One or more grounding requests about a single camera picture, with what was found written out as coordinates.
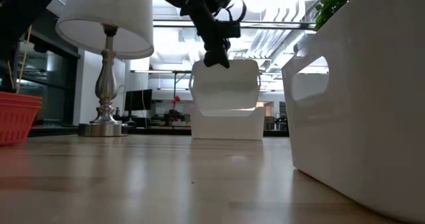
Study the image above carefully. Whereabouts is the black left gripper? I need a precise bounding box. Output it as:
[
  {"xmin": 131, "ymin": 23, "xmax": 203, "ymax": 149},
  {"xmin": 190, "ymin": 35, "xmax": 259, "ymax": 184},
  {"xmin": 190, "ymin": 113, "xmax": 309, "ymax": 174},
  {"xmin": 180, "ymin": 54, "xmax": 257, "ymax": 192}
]
[{"xmin": 181, "ymin": 0, "xmax": 242, "ymax": 68}]

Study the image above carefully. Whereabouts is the white plastic basket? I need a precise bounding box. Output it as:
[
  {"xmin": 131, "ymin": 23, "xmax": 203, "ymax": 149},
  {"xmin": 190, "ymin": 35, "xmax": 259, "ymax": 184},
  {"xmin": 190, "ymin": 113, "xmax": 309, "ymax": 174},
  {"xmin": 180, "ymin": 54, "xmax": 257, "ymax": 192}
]
[
  {"xmin": 189, "ymin": 106, "xmax": 266, "ymax": 141},
  {"xmin": 188, "ymin": 58, "xmax": 262, "ymax": 117},
  {"xmin": 281, "ymin": 0, "xmax": 425, "ymax": 223}
]

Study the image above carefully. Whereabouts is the red plastic mesh basket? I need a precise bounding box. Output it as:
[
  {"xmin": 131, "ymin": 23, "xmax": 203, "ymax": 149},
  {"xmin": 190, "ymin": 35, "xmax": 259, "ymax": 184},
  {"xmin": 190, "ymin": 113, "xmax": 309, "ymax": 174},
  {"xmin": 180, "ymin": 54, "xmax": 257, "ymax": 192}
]
[
  {"xmin": 0, "ymin": 103, "xmax": 43, "ymax": 147},
  {"xmin": 0, "ymin": 99, "xmax": 43, "ymax": 107},
  {"xmin": 0, "ymin": 90, "xmax": 43, "ymax": 102}
]

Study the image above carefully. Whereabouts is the black computer monitor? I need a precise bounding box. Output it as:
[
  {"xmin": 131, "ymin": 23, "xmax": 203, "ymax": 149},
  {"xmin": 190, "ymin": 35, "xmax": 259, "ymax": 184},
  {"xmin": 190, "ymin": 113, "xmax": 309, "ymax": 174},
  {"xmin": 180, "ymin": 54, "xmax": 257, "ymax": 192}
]
[{"xmin": 124, "ymin": 88, "xmax": 153, "ymax": 112}]

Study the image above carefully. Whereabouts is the white shade silver table lamp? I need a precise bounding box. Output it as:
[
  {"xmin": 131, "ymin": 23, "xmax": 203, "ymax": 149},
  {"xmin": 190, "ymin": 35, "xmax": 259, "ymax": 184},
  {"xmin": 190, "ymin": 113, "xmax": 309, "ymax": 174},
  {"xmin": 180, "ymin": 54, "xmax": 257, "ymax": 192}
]
[{"xmin": 55, "ymin": 0, "xmax": 155, "ymax": 138}]

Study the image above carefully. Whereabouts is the green plant in black pot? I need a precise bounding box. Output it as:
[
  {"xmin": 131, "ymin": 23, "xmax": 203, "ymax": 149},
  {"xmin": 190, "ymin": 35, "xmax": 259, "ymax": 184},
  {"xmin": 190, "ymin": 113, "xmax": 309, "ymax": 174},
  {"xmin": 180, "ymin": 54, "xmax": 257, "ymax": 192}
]
[{"xmin": 313, "ymin": 0, "xmax": 379, "ymax": 31}]

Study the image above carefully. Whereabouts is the black aluminium table frame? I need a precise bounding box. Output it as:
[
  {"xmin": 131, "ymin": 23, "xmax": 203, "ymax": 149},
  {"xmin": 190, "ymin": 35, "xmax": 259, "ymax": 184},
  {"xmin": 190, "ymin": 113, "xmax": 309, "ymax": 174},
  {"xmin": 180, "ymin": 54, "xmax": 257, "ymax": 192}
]
[{"xmin": 28, "ymin": 126, "xmax": 290, "ymax": 138}]

